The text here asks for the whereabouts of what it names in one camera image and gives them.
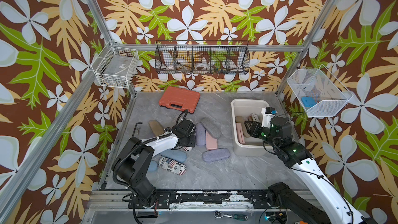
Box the lavender glasses case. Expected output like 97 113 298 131
202 148 231 163

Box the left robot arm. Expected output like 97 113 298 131
112 110 196 207

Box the flag print glasses case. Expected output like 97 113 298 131
158 157 187 175

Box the tan glasses case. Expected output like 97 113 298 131
148 120 165 136

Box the blue object in basket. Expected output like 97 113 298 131
301 96 318 108

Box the white wire basket left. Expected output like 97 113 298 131
92 42 140 89

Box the white mesh basket right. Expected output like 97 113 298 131
287 65 353 118

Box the red plastic tool case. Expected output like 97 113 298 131
159 87 201 114

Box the grey fabric glasses case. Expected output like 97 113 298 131
201 118 222 139

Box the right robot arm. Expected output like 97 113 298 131
244 107 376 224

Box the black wire basket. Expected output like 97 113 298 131
154 40 250 75

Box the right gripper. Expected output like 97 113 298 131
244 120 280 151

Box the slate blue glasses case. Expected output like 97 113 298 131
148 160 158 172

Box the floral print glasses case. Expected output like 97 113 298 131
251 113 262 122

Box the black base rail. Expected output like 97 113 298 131
128 190 282 209

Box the ratchet wrench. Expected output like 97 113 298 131
214 211 248 221

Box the pale purple glasses case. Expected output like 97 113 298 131
196 123 206 146

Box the cream plastic storage box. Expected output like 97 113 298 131
231 99 272 157

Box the black hex key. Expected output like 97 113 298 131
126 122 143 150

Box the small pink glasses case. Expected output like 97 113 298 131
206 131 218 150

